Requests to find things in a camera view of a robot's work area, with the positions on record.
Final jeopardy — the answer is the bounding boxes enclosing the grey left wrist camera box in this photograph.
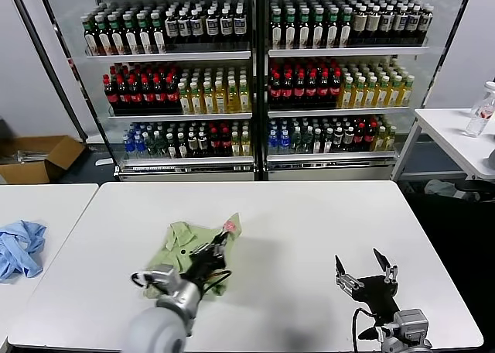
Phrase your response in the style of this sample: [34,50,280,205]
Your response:
[148,264,183,293]

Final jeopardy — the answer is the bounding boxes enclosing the long black cable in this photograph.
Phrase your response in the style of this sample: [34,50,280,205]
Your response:
[350,307,375,353]

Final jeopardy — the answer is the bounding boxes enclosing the crumpled blue garment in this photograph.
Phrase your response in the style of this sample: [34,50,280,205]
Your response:
[0,219,48,285]

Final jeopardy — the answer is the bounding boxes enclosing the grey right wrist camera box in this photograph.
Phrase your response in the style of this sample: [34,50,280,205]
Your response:
[396,309,430,344]

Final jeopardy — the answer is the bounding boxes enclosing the white beverage display shelf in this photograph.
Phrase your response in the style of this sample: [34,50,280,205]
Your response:
[257,0,437,182]
[83,0,259,182]

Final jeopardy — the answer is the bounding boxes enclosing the black and orange cable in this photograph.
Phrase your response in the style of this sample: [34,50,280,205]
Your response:
[199,269,234,304]

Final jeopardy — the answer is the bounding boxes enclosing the glass door black frame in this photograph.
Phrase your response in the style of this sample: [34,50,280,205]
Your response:
[399,0,480,180]
[10,0,121,175]

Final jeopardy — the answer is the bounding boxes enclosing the light green shirt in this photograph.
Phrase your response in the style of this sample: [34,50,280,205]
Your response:
[142,212,244,302]

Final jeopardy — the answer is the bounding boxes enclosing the white table with legs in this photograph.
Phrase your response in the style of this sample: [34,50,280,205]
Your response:
[399,107,495,183]

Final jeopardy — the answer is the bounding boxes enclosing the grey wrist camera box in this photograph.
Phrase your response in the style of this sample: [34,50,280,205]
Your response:
[396,309,430,344]
[148,264,183,293]

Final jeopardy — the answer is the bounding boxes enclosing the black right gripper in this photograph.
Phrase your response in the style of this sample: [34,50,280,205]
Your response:
[334,247,401,325]

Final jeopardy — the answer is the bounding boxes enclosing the black cable loop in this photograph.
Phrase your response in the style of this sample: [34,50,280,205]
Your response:
[130,270,158,291]

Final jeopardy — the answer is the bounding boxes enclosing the bundle of metal rods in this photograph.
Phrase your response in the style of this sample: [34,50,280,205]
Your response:
[10,149,50,164]

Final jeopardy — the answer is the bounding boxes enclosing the dark bottle white cap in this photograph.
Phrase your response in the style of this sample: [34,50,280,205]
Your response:
[366,5,381,44]
[205,8,220,42]
[233,6,248,41]
[191,9,205,43]
[380,5,394,43]
[219,7,234,42]
[393,4,408,43]
[178,9,192,43]
[165,9,179,43]
[353,5,367,44]
[418,4,434,43]
[406,4,421,43]

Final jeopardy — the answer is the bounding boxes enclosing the clear bottle red label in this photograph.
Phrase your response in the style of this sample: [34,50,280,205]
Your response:
[465,81,495,138]

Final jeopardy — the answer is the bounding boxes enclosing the crumpled grey cloth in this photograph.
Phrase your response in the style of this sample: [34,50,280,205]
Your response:
[424,179,460,198]

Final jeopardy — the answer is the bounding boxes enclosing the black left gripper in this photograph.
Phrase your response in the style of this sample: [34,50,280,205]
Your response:
[185,230,233,283]

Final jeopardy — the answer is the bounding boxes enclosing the black chair base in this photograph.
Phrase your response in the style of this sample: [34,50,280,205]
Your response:
[452,180,495,204]

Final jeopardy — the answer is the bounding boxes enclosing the brown cardboard box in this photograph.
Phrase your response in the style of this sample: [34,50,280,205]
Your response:
[0,135,87,185]

